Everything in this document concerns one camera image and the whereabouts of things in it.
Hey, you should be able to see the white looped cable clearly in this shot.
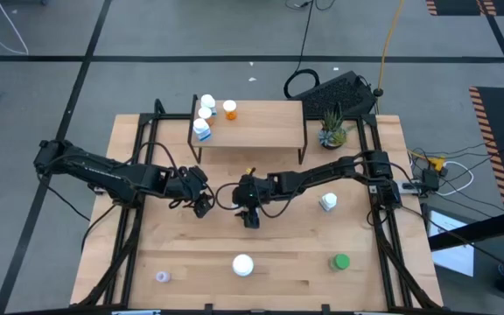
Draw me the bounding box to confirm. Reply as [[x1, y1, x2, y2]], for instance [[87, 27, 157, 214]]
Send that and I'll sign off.
[[436, 159, 475, 197]]

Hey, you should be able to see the black metal bar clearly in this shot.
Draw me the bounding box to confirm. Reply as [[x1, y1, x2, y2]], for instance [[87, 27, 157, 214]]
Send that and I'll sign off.
[[426, 205, 504, 251]]

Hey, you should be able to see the succulent plant in black pot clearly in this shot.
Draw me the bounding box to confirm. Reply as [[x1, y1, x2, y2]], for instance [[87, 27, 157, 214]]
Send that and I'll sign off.
[[317, 102, 354, 151]]

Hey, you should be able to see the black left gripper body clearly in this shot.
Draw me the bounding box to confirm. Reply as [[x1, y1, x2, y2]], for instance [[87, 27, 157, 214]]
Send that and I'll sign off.
[[160, 164, 212, 206]]

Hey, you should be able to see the white floor cable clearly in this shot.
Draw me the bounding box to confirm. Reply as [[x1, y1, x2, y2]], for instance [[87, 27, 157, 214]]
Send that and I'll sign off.
[[0, 0, 30, 56]]

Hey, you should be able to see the orange bottle white cap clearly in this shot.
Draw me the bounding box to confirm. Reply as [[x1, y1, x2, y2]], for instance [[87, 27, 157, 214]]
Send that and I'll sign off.
[[222, 99, 239, 122], [197, 106, 216, 127]]

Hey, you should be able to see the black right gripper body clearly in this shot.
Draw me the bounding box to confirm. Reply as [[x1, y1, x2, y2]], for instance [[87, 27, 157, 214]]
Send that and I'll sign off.
[[232, 171, 279, 215]]

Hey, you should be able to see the small black mat striped edge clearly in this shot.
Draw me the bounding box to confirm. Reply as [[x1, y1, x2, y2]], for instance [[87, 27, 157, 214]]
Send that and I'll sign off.
[[425, 0, 504, 18]]

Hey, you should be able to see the yellow cable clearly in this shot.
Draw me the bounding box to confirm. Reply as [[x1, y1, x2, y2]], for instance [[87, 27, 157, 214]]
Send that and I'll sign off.
[[376, 0, 407, 93]]

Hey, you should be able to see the small white medicine bottle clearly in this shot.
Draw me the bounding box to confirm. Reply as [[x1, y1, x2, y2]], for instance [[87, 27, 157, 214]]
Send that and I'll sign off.
[[319, 192, 339, 213]]

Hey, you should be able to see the large white ribbed jar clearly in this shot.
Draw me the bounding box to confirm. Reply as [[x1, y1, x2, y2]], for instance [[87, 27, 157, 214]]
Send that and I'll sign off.
[[232, 254, 256, 277]]

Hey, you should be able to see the grey power strip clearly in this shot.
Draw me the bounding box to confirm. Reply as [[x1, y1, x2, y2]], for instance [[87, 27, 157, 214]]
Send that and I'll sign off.
[[394, 178, 428, 193]]

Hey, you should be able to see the black metal table frame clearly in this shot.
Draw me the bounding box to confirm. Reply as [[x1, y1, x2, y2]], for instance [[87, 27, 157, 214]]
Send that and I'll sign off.
[[74, 98, 444, 310]]

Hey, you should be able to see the white screen monitor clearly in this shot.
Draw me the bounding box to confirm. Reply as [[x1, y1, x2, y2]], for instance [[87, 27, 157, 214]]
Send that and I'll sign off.
[[426, 207, 476, 277]]

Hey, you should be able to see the black computer case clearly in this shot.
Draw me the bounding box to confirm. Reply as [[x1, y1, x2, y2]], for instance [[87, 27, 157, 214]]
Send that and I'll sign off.
[[293, 70, 378, 119]]

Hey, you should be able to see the white bottle blue label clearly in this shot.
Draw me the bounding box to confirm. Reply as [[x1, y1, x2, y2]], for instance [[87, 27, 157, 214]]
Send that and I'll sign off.
[[192, 117, 214, 143], [199, 94, 218, 116]]

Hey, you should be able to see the wooden shelf with black legs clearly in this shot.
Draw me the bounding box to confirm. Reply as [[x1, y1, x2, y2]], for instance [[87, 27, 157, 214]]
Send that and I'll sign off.
[[186, 94, 309, 165]]

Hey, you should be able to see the black coiled cable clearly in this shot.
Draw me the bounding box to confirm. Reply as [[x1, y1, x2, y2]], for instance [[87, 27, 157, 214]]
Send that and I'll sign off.
[[283, 0, 322, 100]]

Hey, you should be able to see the black power adapter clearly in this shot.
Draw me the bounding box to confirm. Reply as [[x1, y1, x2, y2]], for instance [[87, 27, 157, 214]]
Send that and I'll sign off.
[[422, 168, 441, 192]]

